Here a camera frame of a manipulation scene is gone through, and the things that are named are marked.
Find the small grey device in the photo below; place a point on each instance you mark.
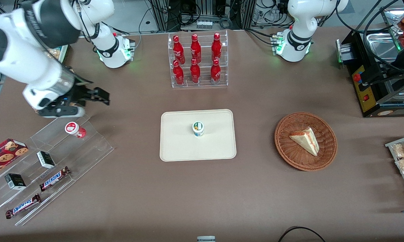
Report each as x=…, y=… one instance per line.
x=206, y=239

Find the beige plastic tray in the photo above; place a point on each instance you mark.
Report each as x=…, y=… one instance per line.
x=178, y=144

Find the black sealing machine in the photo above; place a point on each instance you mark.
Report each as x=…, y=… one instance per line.
x=366, y=97

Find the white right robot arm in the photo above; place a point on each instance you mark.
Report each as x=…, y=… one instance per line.
x=20, y=60

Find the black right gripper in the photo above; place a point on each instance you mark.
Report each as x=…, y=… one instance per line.
x=79, y=92

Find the white power strip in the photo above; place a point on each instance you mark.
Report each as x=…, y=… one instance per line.
x=204, y=24

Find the red plaid cookie box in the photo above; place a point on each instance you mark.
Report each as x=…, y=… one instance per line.
x=3, y=154

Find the small black box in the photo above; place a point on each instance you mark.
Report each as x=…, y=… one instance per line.
x=46, y=160
x=15, y=181

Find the Snickers chocolate bar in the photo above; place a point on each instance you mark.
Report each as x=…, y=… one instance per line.
x=23, y=206
x=54, y=179

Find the stainless steel tray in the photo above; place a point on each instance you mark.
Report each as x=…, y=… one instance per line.
x=380, y=45

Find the clear acrylic bottle rack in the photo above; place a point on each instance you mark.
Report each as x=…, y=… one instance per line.
x=205, y=84

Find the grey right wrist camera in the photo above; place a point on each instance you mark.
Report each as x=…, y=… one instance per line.
x=61, y=112

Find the clear acrylic stepped display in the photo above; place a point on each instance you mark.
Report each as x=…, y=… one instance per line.
x=84, y=151

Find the white rectangular snack bin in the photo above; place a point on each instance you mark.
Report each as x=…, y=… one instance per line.
x=65, y=53

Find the round brown wicker basket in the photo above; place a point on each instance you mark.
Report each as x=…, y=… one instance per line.
x=289, y=151

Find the green lid yogurt cup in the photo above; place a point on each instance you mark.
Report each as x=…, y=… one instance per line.
x=198, y=129

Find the red lid yogurt cup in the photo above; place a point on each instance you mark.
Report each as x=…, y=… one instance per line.
x=75, y=129

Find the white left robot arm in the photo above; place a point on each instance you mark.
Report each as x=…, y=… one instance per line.
x=299, y=20

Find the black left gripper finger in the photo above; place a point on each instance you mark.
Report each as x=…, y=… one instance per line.
x=376, y=78

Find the wrapped triangle sandwich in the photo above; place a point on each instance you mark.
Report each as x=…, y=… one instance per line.
x=306, y=141

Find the red cola bottle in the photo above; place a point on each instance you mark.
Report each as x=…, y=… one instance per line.
x=195, y=49
x=178, y=74
x=178, y=50
x=195, y=73
x=215, y=73
x=216, y=47

